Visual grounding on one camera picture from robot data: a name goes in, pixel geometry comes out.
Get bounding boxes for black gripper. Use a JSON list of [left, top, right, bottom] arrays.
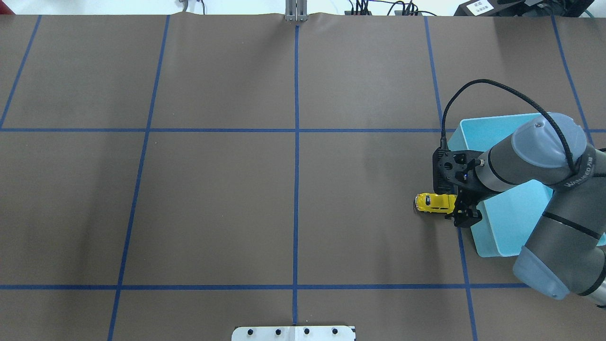
[[452, 151, 488, 228]]

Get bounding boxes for yellow beetle toy car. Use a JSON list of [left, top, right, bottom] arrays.
[[413, 192, 457, 215]]

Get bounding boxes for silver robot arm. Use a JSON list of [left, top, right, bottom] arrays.
[[434, 112, 605, 309]]

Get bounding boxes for turquoise plastic bin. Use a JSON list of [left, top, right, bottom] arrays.
[[447, 112, 606, 258]]

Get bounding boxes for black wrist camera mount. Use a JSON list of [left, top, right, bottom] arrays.
[[431, 147, 482, 194]]

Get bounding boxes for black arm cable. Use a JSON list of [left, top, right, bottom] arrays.
[[440, 79, 580, 173]]

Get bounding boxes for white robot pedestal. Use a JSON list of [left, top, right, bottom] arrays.
[[231, 325, 357, 341]]

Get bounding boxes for aluminium frame post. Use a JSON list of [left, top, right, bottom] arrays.
[[285, 0, 309, 22]]

